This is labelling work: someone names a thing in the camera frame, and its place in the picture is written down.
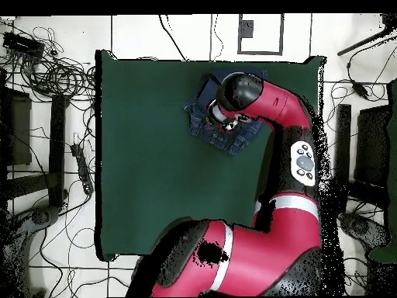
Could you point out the black upright bar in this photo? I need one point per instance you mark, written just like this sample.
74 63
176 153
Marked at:
57 149
342 142

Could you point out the small grey square patch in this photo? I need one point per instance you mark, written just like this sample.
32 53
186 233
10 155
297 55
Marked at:
247 29

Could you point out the dark green table cloth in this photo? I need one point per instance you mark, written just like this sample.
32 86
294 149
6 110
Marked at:
139 186

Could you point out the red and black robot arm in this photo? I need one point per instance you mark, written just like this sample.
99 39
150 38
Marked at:
263 248

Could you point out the black power adapter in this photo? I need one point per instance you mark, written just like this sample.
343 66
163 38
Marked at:
359 89

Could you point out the black flat panel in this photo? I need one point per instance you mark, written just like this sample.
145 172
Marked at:
18 130
372 146

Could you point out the black power strip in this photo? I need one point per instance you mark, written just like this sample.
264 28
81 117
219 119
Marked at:
83 169

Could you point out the black electronics box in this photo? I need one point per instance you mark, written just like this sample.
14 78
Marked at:
23 45

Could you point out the green cloth sheet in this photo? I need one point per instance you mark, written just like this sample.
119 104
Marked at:
393 155

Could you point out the black wheeled stand base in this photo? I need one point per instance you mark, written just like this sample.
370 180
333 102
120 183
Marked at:
359 228
42 217

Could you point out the black rod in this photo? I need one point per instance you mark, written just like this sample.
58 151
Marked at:
356 46

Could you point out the blue denim jeans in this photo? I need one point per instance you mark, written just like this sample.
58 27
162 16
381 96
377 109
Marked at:
223 136

